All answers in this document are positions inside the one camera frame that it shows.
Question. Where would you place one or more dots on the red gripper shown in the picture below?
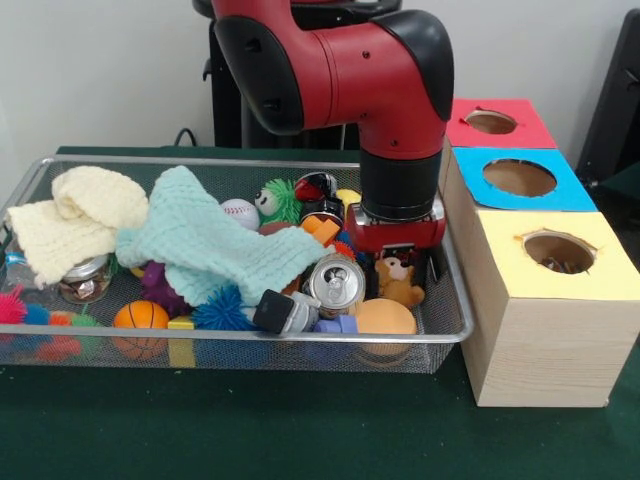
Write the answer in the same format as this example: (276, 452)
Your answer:
(400, 237)

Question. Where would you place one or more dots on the small brown teddy bear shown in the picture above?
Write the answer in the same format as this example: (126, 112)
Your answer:
(400, 285)

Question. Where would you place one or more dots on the multicolour cartoon print cloth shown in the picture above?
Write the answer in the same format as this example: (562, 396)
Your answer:
(560, 265)

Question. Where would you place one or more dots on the mint green cloth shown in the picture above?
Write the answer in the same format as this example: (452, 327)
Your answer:
(200, 250)

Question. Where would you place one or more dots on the cream yellow cloth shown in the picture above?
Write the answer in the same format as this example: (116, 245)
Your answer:
(70, 215)

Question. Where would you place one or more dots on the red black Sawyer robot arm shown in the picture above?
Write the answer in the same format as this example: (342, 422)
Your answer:
(370, 70)

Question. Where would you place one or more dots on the wooden box with three holes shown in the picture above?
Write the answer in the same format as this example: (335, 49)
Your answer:
(560, 340)

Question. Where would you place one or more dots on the shallow clear mesh bin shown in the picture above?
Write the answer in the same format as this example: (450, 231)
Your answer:
(120, 350)

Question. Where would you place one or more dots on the peach orange ball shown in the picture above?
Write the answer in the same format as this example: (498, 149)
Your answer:
(386, 318)

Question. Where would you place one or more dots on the silver drinks can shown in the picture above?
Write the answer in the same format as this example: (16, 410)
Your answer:
(335, 284)

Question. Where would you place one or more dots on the yellow ball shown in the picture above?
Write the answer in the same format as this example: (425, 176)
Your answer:
(347, 197)

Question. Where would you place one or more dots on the orange plastic toy brick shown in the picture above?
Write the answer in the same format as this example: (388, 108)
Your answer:
(322, 228)

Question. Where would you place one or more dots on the green spiky ball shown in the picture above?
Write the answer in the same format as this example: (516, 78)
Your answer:
(282, 200)

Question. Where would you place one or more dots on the white toy baseball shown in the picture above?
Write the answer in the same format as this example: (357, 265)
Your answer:
(240, 213)

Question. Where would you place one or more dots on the black chair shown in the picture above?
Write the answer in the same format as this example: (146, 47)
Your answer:
(615, 100)

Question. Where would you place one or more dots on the orange toy basketball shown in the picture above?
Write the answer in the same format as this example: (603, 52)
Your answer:
(141, 316)

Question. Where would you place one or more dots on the pink spiky ball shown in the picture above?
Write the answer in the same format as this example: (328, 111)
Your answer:
(12, 306)

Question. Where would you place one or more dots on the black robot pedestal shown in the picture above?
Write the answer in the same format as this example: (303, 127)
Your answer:
(225, 110)

